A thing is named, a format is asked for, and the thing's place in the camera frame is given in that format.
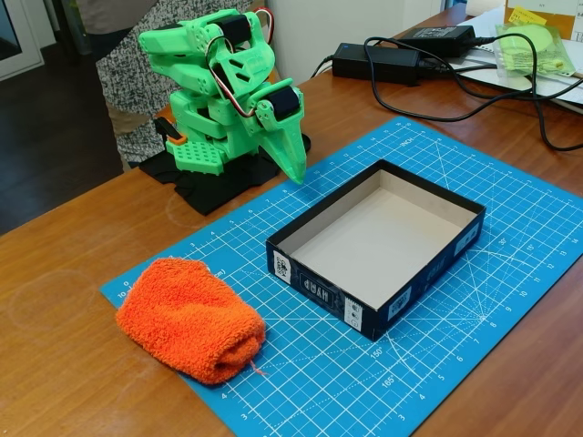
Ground blue cutting mat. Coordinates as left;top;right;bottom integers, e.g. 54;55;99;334
98;116;583;437

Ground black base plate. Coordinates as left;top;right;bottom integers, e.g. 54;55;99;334
138;134;313;216

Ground orange terry cloth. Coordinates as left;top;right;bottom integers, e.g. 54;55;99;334
115;257;270;387

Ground white framed glass door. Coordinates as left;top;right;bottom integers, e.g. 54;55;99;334
0;0;45;83

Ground yellow sticky note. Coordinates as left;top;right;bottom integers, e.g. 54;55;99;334
508;5;547;27

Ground dark blue cardboard box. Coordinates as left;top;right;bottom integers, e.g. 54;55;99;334
265;158;487;343

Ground black power adapter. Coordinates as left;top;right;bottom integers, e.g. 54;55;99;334
331;42;423;87
396;25;477;59

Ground red white black servo wire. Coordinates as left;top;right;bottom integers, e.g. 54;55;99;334
204;34;256;120

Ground white papers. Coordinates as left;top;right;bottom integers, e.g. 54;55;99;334
450;15;583;115

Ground orange and black clamp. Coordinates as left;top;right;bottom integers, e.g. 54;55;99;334
153;116;188;147

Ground person in speckled grey top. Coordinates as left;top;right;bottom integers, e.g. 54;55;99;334
77;0;271;172

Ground long black cable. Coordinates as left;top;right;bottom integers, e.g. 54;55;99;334
363;34;583;152

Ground clear bag with green parts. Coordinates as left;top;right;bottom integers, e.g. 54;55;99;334
495;22;578;78

